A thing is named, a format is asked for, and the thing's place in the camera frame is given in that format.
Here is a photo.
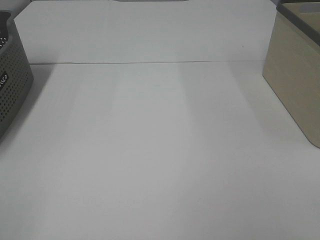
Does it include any grey perforated plastic basket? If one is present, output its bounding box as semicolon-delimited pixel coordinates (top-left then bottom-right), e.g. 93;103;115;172
0;10;34;136

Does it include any beige storage bin grey rim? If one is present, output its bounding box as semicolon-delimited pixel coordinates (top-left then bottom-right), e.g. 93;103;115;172
262;0;320;147

